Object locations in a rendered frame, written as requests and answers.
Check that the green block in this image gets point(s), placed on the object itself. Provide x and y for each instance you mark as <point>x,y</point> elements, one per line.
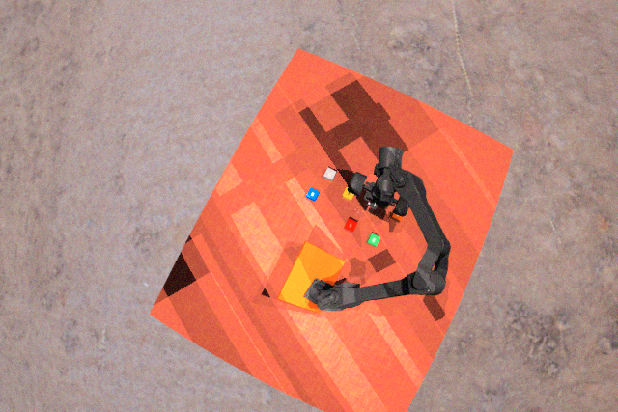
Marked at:
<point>373,240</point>

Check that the small blue block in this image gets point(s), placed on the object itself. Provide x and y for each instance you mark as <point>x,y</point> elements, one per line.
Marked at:
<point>312,194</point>

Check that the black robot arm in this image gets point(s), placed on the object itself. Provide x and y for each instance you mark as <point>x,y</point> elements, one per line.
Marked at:
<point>391,178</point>

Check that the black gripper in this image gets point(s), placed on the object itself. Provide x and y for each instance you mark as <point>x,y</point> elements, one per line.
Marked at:
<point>356,186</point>

